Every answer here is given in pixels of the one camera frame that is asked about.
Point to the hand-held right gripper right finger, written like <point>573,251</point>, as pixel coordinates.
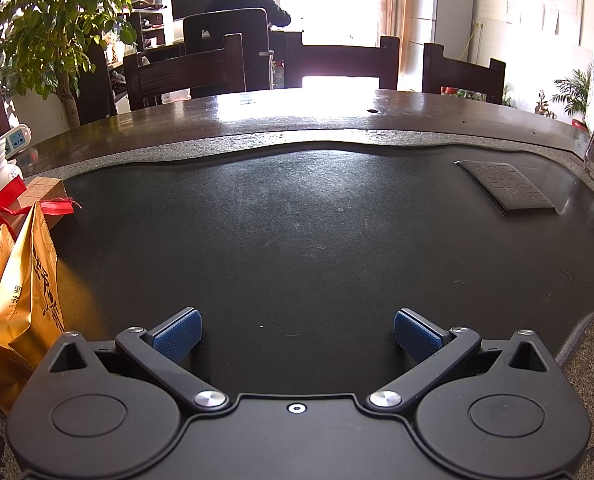
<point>417,335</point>

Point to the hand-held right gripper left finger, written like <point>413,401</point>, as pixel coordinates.
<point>179,335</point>

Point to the engraved dark stone plaque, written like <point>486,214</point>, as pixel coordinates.
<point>504,187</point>

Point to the wooden box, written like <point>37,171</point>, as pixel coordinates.
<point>42,195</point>

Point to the red ribbon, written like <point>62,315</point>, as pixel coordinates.
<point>2,207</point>

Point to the white power strip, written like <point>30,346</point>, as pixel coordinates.
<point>17,141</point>

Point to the dark wooden chair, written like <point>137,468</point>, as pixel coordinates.
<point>337,60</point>
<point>457,75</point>
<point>187,72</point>

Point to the small potted palm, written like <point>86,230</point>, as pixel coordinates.
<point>574,92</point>

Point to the black office chair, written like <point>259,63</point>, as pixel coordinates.
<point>217,27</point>

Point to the white refrigerator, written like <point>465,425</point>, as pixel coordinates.
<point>437,25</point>

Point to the potted green tree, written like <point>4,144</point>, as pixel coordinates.
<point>52,25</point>

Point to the white wall notice sheets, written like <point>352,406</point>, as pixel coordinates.
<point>547,0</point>

